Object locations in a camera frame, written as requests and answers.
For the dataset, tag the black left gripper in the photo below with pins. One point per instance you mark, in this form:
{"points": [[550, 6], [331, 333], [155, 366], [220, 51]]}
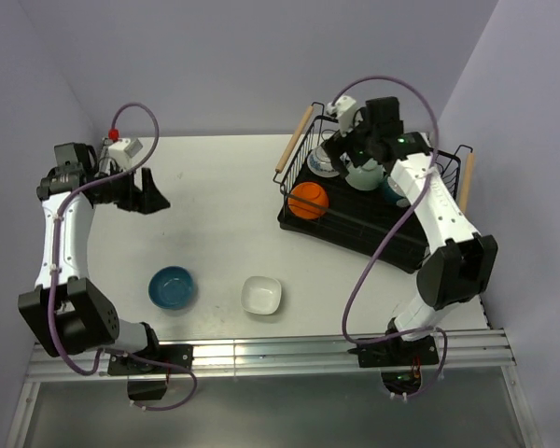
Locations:
{"points": [[154, 200]]}

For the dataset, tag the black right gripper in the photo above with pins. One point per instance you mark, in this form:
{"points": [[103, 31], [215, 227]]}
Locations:
{"points": [[335, 146]]}

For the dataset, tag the blue white patterned bowl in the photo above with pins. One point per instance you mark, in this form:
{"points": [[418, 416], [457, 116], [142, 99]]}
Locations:
{"points": [[320, 164]]}

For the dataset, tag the pale green ceramic bowl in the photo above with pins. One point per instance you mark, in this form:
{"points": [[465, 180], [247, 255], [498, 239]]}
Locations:
{"points": [[366, 177]]}

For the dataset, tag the orange bowl white inside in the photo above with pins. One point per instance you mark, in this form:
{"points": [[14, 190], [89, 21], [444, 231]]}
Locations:
{"points": [[308, 200]]}

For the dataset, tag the teal and white bowl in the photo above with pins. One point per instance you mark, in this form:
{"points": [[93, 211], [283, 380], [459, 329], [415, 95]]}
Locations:
{"points": [[393, 193]]}

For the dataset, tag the blue ceramic bowl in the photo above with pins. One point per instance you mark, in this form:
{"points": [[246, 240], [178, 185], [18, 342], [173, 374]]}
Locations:
{"points": [[172, 288]]}

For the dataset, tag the white square bowl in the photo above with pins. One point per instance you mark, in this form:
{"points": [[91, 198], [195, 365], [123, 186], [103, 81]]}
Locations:
{"points": [[261, 295]]}

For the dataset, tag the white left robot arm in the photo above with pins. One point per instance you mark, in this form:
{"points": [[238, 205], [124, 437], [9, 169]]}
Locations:
{"points": [[67, 313]]}

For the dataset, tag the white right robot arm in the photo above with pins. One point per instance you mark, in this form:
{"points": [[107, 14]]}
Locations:
{"points": [[460, 259]]}

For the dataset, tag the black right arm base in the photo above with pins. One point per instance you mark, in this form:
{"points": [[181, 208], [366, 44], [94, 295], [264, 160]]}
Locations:
{"points": [[397, 353]]}

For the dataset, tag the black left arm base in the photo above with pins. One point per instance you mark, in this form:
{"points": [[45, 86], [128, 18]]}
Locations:
{"points": [[144, 359]]}

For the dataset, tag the left wooden rack handle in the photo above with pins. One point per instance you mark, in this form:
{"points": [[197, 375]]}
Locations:
{"points": [[294, 139]]}

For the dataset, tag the wooden rack handle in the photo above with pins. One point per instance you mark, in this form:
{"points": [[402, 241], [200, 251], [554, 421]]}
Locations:
{"points": [[463, 199], [294, 139]]}

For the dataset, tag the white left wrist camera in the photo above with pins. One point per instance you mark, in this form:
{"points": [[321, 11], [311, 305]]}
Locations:
{"points": [[117, 153]]}

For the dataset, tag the black wire dish rack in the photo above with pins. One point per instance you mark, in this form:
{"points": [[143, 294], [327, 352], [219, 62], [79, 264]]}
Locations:
{"points": [[358, 220]]}

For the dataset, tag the right wooden rack handle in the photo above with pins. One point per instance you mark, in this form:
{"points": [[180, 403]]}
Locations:
{"points": [[463, 199]]}

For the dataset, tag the aluminium table edge rail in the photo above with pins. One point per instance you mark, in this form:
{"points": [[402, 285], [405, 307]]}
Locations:
{"points": [[284, 356]]}

